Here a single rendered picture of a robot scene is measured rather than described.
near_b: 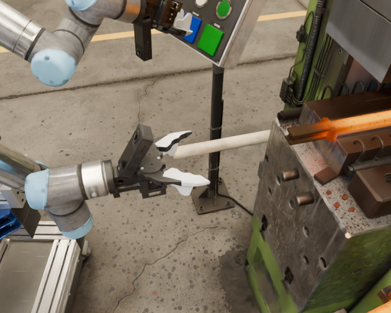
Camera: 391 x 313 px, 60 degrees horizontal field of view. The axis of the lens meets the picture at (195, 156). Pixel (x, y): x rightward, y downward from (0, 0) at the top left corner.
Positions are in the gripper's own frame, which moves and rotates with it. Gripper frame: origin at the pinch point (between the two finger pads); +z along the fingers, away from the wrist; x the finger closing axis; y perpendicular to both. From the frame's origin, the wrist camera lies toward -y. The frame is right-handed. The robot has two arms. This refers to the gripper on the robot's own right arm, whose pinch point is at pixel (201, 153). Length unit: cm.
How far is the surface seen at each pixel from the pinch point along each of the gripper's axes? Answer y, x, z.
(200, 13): -5, -53, 14
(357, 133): 0.7, 2.5, 36.0
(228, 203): 98, -50, 29
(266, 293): 85, 4, 27
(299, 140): 1.3, 0.5, 22.7
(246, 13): -9.2, -40.9, 24.2
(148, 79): 100, -177, 6
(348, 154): 1.1, 7.3, 30.9
